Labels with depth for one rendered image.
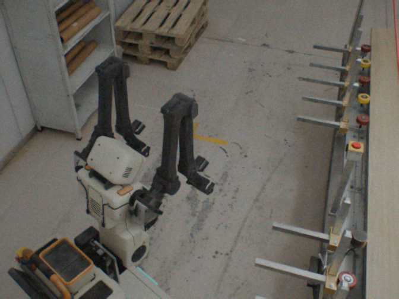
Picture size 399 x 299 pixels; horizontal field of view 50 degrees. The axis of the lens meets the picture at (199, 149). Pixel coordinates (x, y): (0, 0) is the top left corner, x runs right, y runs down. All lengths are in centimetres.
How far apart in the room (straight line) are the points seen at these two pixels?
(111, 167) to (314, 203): 212
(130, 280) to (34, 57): 199
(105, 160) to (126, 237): 45
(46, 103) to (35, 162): 52
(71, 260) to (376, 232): 147
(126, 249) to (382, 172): 148
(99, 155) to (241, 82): 312
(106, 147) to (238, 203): 180
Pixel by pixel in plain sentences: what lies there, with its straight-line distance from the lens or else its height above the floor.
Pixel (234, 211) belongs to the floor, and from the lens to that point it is 342.
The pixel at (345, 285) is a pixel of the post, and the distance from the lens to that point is 178.
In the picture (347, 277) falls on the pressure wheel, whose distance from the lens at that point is 211.
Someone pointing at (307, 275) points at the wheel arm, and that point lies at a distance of 213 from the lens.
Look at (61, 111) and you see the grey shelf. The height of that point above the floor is 30.
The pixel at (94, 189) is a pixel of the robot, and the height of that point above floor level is 121.
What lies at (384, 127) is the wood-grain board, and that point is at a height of 90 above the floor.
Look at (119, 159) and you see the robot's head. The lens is 183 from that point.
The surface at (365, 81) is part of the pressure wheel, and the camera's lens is 340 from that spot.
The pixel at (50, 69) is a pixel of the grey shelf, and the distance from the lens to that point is 376.
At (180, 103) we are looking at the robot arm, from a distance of 169.
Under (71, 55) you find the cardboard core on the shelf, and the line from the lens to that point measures 423.
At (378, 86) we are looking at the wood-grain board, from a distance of 339.
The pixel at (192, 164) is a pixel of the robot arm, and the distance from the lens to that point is 193.
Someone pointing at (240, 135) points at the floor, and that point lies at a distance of 408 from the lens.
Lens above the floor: 261
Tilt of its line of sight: 42 degrees down
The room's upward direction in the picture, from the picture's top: 1 degrees clockwise
